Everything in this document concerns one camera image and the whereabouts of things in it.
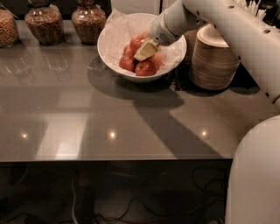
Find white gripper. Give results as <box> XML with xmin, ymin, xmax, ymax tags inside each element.
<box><xmin>134</xmin><ymin>14</ymin><xmax>180</xmax><ymax>61</ymax></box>

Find red apple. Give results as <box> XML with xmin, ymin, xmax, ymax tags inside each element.
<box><xmin>135</xmin><ymin>59</ymin><xmax>157</xmax><ymax>76</ymax></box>
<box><xmin>119</xmin><ymin>55</ymin><xmax>136</xmax><ymax>72</ymax></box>
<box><xmin>122</xmin><ymin>45</ymin><xmax>136</xmax><ymax>60</ymax></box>
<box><xmin>129</xmin><ymin>33</ymin><xmax>146</xmax><ymax>52</ymax></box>
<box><xmin>150</xmin><ymin>52</ymin><xmax>162</xmax><ymax>69</ymax></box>

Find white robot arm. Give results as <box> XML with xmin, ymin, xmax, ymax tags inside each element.
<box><xmin>135</xmin><ymin>0</ymin><xmax>280</xmax><ymax>224</ymax></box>

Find white ceramic bowl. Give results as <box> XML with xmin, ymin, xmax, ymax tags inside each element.
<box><xmin>96</xmin><ymin>12</ymin><xmax>187</xmax><ymax>84</ymax></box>

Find right glass cereal jar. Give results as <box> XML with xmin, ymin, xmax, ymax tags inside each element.
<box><xmin>71</xmin><ymin>0</ymin><xmax>107</xmax><ymax>46</ymax></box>

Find glass cereal jar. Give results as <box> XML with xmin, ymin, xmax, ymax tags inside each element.
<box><xmin>0</xmin><ymin>6</ymin><xmax>19</xmax><ymax>48</ymax></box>
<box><xmin>71</xmin><ymin>0</ymin><xmax>107</xmax><ymax>46</ymax></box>
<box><xmin>24</xmin><ymin>0</ymin><xmax>64</xmax><ymax>46</ymax></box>

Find front stack of paper bowls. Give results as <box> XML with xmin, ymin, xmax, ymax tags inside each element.
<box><xmin>189</xmin><ymin>24</ymin><xmax>240</xmax><ymax>91</ymax></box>

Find middle glass cereal jar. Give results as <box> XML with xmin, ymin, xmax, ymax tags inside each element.
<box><xmin>24</xmin><ymin>0</ymin><xmax>64</xmax><ymax>46</ymax></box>

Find white plastic cutlery bundle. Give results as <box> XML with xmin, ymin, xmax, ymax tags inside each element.
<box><xmin>234</xmin><ymin>0</ymin><xmax>266</xmax><ymax>20</ymax></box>

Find left glass cereal jar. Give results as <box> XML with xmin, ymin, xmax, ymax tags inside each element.
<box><xmin>0</xmin><ymin>6</ymin><xmax>19</xmax><ymax>48</ymax></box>

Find black floor cables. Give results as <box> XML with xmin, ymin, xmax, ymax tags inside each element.
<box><xmin>69</xmin><ymin>165</ymin><xmax>231</xmax><ymax>224</ymax></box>

